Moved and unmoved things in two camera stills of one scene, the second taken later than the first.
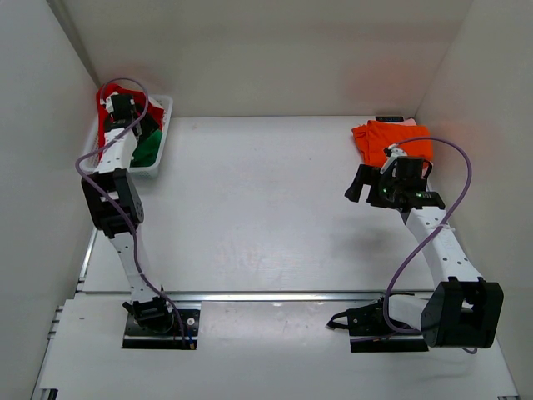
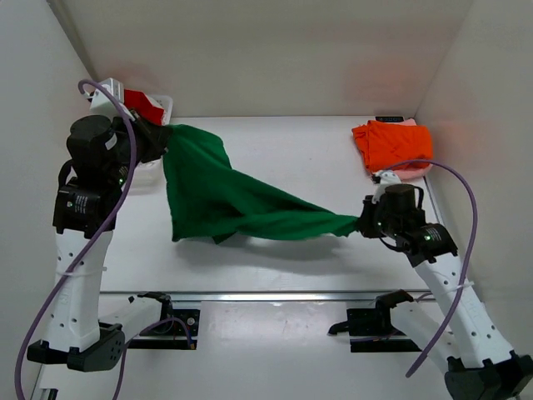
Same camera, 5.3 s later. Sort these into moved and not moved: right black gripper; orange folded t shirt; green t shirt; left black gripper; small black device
Moved: left black gripper; green t shirt; right black gripper
Not moved: orange folded t shirt; small black device
